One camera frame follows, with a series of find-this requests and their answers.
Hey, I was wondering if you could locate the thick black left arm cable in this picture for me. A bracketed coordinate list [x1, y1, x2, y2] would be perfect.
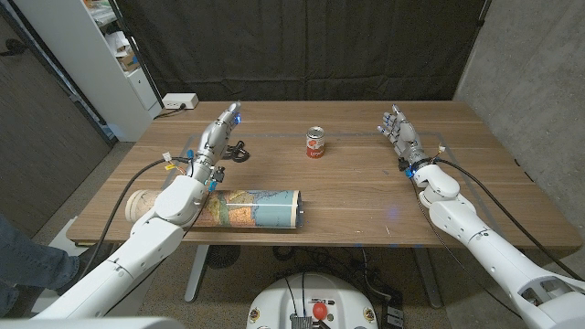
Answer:
[80, 156, 193, 280]

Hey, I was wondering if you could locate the red tomato can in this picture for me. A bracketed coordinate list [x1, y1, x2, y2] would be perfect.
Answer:
[305, 125, 326, 160]

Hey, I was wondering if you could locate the dark shoe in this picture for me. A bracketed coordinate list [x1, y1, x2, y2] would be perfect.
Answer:
[57, 244, 115, 297]

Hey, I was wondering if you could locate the black backdrop stand pole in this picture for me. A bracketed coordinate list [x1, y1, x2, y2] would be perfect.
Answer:
[107, 0, 165, 110]

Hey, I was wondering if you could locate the paper map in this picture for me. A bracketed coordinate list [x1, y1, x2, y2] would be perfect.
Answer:
[124, 188, 304, 229]

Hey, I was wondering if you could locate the black grip trainer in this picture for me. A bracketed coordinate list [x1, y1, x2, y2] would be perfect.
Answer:
[222, 140, 251, 164]

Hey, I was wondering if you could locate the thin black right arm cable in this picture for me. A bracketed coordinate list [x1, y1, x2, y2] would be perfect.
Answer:
[409, 175, 525, 320]

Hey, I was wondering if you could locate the white power outlet box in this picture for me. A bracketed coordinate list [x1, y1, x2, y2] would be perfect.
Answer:
[162, 92, 200, 111]

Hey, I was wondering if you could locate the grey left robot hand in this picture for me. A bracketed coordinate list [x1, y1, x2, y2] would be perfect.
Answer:
[193, 101, 243, 178]

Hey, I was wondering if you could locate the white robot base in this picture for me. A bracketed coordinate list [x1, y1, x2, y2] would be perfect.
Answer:
[245, 272, 380, 329]

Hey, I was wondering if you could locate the blue jeans leg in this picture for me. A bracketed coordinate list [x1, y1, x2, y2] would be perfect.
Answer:
[0, 214, 81, 316]

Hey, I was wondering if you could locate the white plastic bag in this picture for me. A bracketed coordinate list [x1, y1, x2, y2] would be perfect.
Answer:
[103, 30, 132, 56]

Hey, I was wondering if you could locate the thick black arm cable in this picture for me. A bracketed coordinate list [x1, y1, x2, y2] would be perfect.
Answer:
[431, 157, 585, 281]
[80, 156, 193, 280]

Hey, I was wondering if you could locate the white robot torso edge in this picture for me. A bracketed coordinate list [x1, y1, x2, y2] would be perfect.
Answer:
[0, 317, 185, 329]

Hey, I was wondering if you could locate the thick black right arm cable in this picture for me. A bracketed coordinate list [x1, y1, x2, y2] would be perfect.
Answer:
[431, 157, 585, 281]

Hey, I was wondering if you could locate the white shelf cabinet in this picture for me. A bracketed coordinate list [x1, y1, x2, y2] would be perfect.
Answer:
[13, 0, 164, 143]

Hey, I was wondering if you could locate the black power cord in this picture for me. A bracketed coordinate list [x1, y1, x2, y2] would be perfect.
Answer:
[153, 103, 187, 121]

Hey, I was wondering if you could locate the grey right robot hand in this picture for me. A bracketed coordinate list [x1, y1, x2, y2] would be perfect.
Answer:
[377, 103, 431, 172]

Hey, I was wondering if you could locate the black round fan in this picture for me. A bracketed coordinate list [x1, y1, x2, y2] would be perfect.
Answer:
[205, 245, 241, 270]

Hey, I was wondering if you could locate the black floor power strip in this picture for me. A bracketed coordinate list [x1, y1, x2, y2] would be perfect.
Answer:
[381, 292, 406, 329]

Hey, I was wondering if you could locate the black fabric mat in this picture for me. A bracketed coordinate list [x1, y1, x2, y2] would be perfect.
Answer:
[113, 0, 493, 102]

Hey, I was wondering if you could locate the cardboard box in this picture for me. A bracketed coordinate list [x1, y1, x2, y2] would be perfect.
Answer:
[116, 49, 141, 73]

